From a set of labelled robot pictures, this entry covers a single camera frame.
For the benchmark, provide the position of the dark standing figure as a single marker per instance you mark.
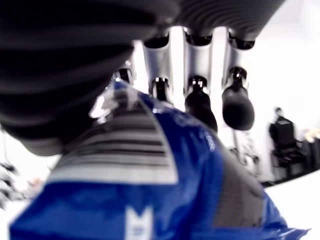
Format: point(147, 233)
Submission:
point(283, 135)

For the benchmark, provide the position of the robot right hand black silver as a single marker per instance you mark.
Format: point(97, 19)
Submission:
point(62, 75)

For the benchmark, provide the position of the blue Oreo cookie packet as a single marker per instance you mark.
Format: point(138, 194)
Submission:
point(150, 187)

